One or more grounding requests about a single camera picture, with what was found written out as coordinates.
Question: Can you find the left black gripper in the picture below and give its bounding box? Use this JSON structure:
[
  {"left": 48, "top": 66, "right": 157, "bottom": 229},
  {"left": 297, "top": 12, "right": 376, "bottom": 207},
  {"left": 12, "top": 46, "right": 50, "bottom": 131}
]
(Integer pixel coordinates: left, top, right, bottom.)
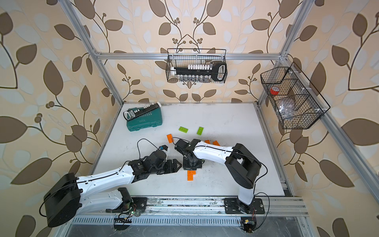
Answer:
[{"left": 149, "top": 158, "right": 183, "bottom": 175}]

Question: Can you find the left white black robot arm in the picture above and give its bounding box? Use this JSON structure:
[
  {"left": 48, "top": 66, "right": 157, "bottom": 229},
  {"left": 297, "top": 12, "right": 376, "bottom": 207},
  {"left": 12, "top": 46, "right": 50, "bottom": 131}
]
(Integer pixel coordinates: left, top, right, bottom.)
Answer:
[{"left": 42, "top": 149, "right": 182, "bottom": 228}]

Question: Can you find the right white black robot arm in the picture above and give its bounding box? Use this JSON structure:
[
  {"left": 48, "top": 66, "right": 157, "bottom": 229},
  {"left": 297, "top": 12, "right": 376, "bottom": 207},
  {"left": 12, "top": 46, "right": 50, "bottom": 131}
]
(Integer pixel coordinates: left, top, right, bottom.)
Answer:
[{"left": 175, "top": 138, "right": 268, "bottom": 214}]

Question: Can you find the green lego brick far right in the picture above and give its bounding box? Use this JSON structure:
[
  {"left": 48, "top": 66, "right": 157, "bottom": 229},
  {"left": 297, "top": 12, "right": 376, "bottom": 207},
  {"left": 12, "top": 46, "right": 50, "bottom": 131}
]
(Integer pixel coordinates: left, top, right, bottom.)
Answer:
[{"left": 196, "top": 127, "right": 204, "bottom": 136}]

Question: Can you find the green lego brick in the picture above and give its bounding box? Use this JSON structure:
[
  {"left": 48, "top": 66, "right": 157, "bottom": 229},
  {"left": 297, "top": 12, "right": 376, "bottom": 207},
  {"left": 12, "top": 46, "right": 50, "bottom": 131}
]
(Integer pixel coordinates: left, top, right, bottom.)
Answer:
[
  {"left": 179, "top": 126, "right": 188, "bottom": 133},
  {"left": 196, "top": 127, "right": 204, "bottom": 136}
]

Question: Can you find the green lego brick far left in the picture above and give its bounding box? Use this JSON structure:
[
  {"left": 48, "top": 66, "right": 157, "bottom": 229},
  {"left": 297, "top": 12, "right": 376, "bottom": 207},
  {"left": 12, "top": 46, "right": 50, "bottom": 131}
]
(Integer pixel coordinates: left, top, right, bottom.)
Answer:
[{"left": 179, "top": 126, "right": 188, "bottom": 133}]

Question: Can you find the green tool case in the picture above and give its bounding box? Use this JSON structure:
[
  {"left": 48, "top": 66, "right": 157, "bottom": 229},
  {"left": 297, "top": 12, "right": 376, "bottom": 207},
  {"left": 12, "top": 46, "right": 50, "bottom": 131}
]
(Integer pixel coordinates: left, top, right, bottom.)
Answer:
[{"left": 126, "top": 109, "right": 162, "bottom": 131}]

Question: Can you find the black bit holder on case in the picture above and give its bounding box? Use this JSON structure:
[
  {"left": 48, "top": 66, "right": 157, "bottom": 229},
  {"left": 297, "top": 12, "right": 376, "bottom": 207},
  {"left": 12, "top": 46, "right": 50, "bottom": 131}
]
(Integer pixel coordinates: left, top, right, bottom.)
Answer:
[{"left": 123, "top": 102, "right": 161, "bottom": 121}]

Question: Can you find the black socket set in basket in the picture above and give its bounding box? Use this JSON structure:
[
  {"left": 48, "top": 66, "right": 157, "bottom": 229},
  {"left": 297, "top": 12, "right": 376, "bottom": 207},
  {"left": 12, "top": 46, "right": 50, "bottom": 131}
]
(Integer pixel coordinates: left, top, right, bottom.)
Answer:
[{"left": 166, "top": 61, "right": 228, "bottom": 83}]

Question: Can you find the clear plastic bag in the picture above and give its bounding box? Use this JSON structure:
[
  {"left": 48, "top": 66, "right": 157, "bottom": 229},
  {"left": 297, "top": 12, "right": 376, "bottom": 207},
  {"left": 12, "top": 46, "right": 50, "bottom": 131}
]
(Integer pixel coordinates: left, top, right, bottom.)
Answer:
[{"left": 277, "top": 98, "right": 296, "bottom": 119}]

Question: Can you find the red tape roll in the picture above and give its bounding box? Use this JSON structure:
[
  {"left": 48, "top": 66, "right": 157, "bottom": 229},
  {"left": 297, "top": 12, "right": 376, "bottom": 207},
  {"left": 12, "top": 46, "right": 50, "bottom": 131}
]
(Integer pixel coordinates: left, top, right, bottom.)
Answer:
[{"left": 270, "top": 87, "right": 280, "bottom": 96}]

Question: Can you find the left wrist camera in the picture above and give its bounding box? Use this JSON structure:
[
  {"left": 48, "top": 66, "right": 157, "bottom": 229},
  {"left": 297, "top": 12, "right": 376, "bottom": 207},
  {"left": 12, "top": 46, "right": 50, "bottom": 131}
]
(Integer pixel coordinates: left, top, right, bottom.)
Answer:
[{"left": 159, "top": 145, "right": 168, "bottom": 152}]

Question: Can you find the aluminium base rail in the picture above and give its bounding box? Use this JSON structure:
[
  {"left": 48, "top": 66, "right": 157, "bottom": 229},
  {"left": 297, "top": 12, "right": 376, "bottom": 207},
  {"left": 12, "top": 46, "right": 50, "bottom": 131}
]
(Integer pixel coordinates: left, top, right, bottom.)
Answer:
[{"left": 63, "top": 195, "right": 309, "bottom": 228}]

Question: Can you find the black wire basket back wall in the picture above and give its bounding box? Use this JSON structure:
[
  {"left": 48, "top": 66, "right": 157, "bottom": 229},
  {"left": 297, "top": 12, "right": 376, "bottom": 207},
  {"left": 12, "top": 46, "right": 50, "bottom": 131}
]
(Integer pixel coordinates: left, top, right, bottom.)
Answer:
[{"left": 165, "top": 47, "right": 228, "bottom": 84}]

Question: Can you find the black wire basket wall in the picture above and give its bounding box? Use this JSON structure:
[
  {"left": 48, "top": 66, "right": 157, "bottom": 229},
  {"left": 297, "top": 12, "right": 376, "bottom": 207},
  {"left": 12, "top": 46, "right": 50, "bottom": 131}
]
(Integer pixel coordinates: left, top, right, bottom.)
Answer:
[
  {"left": 165, "top": 47, "right": 228, "bottom": 84},
  {"left": 260, "top": 62, "right": 331, "bottom": 129}
]

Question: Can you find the black wire basket right wall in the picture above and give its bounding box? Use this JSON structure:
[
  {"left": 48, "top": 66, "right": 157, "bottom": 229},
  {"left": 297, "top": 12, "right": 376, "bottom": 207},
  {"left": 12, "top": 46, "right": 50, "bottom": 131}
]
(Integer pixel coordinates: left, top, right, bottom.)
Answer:
[{"left": 260, "top": 62, "right": 331, "bottom": 129}]

